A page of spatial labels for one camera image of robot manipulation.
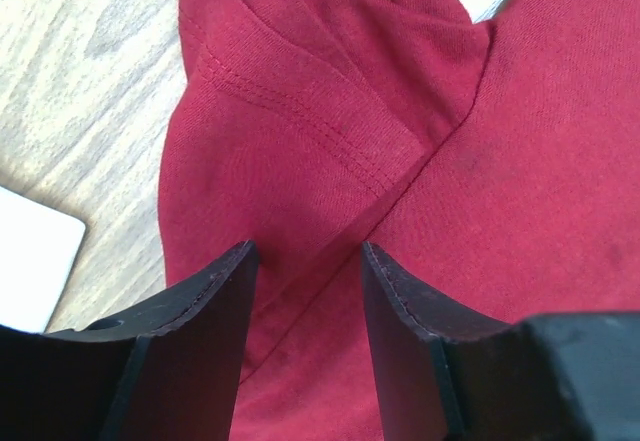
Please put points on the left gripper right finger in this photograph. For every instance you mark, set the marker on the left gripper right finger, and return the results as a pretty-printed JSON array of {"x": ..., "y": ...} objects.
[{"x": 444, "y": 371}]

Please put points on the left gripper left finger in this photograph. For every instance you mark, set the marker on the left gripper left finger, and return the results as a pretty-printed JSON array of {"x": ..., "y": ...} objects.
[{"x": 166, "y": 368}]

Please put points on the dark red t shirt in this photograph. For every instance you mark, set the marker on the dark red t shirt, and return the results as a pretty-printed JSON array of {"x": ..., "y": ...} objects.
[{"x": 497, "y": 161}]

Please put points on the folded white t shirt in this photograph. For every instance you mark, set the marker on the folded white t shirt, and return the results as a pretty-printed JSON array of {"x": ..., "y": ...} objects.
[{"x": 38, "y": 249}]

